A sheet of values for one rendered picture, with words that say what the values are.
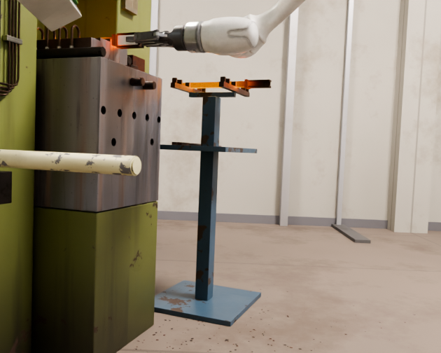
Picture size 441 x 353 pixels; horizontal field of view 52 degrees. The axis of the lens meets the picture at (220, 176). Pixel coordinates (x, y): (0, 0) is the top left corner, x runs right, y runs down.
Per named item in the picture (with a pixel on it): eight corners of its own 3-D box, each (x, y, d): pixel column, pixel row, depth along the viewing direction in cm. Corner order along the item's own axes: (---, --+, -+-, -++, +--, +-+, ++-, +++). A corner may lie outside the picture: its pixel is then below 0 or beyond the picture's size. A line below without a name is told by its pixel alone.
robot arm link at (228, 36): (199, 54, 129) (215, 57, 141) (251, 52, 124) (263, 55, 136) (199, 15, 127) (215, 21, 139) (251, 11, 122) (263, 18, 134)
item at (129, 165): (142, 177, 103) (143, 154, 103) (130, 178, 98) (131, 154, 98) (-5, 167, 118) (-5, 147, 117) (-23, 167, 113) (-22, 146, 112)
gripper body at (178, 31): (181, 47, 131) (153, 48, 134) (193, 53, 139) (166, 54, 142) (182, 21, 130) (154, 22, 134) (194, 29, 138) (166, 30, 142)
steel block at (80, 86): (158, 200, 165) (162, 78, 162) (96, 212, 129) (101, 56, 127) (36, 190, 184) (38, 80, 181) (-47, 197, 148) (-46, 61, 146)
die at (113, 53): (127, 71, 151) (127, 45, 150) (90, 59, 132) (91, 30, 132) (27, 73, 165) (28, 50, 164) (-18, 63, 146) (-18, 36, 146)
